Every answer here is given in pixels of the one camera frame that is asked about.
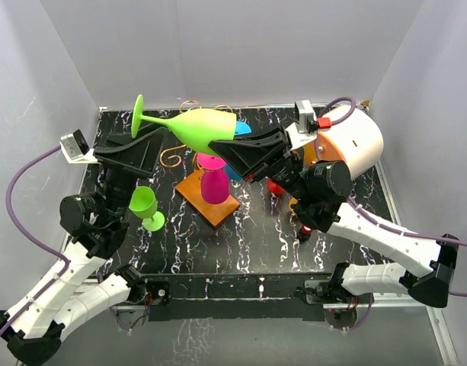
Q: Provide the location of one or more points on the blue plastic wine glass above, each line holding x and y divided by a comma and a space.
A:
241, 128

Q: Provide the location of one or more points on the red plastic wine glass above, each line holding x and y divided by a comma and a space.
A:
274, 188

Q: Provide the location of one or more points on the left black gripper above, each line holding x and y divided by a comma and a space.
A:
140, 155

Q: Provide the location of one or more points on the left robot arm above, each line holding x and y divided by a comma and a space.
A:
35, 327

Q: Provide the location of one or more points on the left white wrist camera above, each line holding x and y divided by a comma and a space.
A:
76, 149

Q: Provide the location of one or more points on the orange plastic wine glass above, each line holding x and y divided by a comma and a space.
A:
292, 203

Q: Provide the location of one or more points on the small red black button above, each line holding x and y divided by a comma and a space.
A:
304, 233

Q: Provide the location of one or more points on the pink plastic wine glass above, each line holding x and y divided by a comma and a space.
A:
214, 184

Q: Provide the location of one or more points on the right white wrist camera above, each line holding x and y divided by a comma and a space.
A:
306, 125

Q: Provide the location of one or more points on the green plastic wine glass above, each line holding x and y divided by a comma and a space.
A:
195, 128
144, 205

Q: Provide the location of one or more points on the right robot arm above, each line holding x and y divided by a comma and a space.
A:
420, 267

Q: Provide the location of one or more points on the gold wire wine glass rack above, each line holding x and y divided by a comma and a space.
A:
190, 187

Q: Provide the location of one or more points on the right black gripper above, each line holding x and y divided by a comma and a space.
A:
257, 156

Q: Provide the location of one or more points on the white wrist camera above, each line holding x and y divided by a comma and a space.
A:
306, 125
76, 149

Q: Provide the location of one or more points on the orange and white cylinder box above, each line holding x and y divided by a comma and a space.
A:
357, 140

